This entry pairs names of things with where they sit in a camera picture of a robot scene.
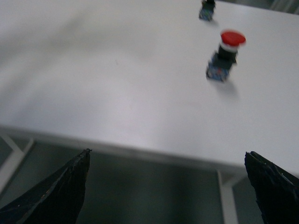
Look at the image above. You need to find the green mushroom push button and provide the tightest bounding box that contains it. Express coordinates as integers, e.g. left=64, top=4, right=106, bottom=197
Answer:
left=199, top=0, right=216, bottom=21

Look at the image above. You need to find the red mushroom push button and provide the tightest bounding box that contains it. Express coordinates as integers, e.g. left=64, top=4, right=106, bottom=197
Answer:
left=206, top=29, right=246, bottom=82

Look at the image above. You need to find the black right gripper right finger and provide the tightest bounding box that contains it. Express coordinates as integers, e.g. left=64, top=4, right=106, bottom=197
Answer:
left=244, top=151, right=299, bottom=224

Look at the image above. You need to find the white table leg frame right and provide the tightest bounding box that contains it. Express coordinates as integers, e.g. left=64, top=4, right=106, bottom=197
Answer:
left=217, top=170, right=245, bottom=224

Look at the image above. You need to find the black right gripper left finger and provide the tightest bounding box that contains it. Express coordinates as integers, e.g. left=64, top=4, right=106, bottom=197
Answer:
left=0, top=149, right=91, bottom=224

